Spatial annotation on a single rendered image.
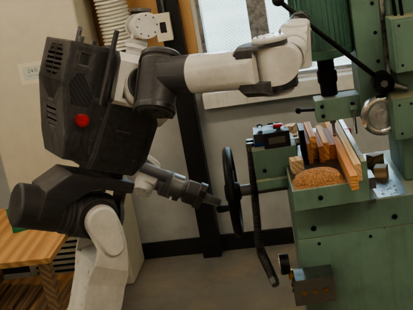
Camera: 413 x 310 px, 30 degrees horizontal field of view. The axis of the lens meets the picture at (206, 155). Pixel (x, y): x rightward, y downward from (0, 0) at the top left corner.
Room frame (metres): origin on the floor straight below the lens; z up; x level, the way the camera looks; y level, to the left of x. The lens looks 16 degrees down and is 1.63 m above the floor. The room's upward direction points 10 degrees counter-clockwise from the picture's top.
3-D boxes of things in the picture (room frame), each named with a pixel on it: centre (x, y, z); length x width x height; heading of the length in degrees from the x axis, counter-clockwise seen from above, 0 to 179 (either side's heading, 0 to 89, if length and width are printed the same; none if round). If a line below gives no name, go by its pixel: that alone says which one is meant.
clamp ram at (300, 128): (2.28, -0.27, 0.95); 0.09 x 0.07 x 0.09; 176
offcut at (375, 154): (2.35, -0.53, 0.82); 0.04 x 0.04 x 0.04; 23
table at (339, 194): (2.27, -0.29, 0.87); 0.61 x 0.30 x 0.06; 176
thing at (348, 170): (2.24, -0.40, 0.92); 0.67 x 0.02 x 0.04; 176
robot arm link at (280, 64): (1.74, -0.21, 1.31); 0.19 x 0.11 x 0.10; 165
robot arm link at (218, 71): (1.70, -0.11, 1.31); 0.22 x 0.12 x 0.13; 62
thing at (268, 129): (2.28, -0.21, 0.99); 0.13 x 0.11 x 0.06; 176
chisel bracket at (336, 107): (2.28, -0.42, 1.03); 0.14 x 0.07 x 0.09; 86
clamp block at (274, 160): (2.28, -0.21, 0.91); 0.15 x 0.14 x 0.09; 176
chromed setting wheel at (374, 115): (2.15, -0.52, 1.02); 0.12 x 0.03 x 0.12; 86
